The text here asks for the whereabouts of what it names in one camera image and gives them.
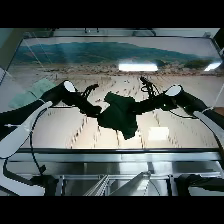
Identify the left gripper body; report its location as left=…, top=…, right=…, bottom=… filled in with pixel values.
left=77, top=99, right=103, bottom=118

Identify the pale green garment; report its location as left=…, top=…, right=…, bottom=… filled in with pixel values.
left=7, top=78, right=58, bottom=110

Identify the silver frame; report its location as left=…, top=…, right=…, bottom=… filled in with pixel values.
left=0, top=148, right=224, bottom=197

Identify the black cable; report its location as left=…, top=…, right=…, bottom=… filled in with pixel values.
left=29, top=107, right=48, bottom=175

